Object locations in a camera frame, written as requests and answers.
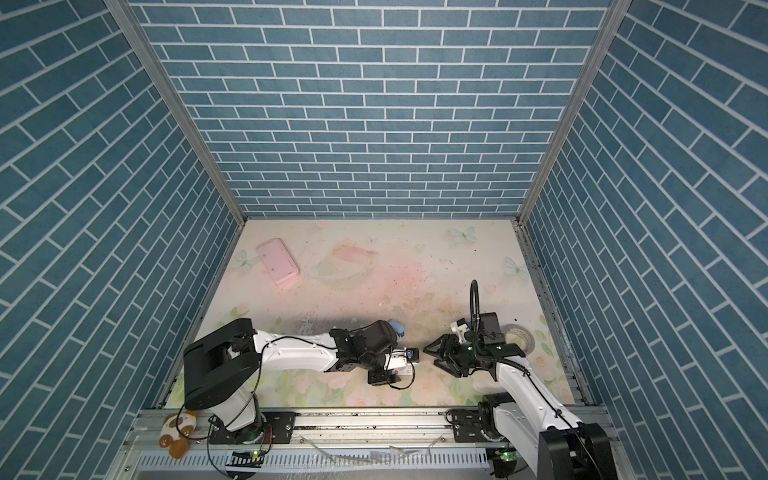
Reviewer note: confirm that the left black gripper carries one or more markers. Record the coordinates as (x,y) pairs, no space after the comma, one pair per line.
(386,377)

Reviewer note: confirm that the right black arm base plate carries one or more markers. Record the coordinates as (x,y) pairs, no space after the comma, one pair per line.
(467,427)

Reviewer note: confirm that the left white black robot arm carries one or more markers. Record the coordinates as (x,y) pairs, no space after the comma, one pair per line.
(218,365)

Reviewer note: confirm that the brown white plush toy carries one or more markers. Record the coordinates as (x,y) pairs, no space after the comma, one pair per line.
(176,431)

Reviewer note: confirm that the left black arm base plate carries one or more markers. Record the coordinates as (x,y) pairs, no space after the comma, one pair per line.
(273,427)

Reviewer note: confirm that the white perforated cable duct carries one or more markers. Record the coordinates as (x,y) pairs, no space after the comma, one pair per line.
(310,460)

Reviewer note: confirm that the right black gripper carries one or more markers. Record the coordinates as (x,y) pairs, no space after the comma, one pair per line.
(452,341)

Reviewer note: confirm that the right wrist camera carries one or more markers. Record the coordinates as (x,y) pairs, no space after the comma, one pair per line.
(462,329)

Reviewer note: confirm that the aluminium front rail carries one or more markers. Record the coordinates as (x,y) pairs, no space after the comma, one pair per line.
(400,428)

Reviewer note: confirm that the clear tape roll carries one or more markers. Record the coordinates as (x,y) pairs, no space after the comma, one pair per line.
(520,336)

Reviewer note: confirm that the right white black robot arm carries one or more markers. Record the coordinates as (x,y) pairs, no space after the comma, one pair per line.
(552,440)

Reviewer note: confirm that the light blue stapler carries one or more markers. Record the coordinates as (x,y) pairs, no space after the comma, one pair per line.
(397,327)

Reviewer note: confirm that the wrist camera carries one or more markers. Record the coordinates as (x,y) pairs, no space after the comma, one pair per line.
(462,329)
(401,361)

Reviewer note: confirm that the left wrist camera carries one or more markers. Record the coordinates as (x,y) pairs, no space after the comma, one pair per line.
(401,361)

